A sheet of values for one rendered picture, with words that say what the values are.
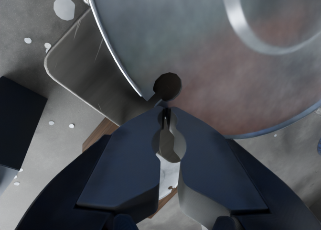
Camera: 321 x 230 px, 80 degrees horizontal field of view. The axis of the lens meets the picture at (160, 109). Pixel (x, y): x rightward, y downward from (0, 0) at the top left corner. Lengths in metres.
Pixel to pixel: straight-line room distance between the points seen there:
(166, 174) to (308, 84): 0.71
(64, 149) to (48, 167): 0.14
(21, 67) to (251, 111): 0.89
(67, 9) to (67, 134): 0.88
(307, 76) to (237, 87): 0.08
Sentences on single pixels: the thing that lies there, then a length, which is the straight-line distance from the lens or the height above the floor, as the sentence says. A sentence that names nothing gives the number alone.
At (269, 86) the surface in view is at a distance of 0.20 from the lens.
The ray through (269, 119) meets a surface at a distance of 0.22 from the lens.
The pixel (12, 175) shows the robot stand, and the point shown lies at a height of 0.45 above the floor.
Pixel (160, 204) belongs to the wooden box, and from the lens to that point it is 1.01.
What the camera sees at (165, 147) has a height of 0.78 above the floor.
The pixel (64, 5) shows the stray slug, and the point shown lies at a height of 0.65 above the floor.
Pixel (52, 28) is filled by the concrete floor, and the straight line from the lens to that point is 0.92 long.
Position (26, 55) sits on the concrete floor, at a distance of 0.95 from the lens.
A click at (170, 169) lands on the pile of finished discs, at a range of 0.86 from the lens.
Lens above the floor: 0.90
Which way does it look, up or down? 56 degrees down
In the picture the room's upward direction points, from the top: 144 degrees clockwise
